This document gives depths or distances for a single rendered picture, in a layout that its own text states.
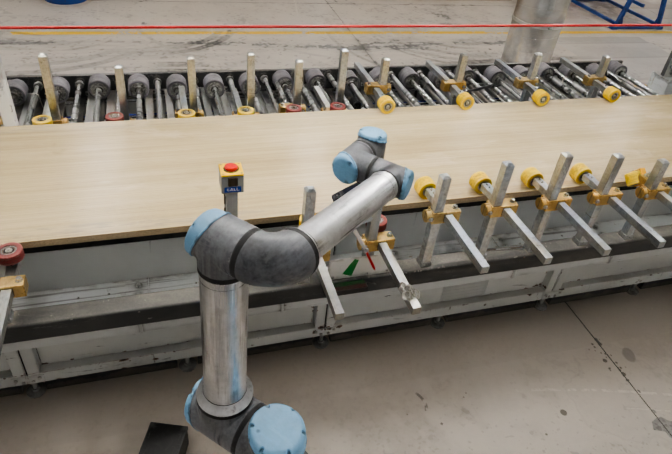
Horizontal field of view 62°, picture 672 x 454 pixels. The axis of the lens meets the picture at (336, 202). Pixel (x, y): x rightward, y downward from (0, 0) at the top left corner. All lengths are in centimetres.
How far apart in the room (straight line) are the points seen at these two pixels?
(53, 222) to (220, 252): 109
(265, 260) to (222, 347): 33
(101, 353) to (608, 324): 257
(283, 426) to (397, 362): 136
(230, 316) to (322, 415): 137
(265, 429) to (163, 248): 91
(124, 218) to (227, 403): 86
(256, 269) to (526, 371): 208
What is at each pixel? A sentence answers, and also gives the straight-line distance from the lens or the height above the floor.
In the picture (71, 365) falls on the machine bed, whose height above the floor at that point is 17.
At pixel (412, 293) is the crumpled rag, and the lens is 191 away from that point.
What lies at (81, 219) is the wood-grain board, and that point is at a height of 90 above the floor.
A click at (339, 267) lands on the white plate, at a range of 211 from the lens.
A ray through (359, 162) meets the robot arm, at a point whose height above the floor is 135.
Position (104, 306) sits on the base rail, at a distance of 210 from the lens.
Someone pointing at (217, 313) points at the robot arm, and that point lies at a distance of 130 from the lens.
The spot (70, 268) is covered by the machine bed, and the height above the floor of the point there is 71.
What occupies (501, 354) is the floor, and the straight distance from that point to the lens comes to 303.
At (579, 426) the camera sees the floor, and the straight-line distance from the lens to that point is 292.
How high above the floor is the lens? 219
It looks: 36 degrees down
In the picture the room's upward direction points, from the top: 7 degrees clockwise
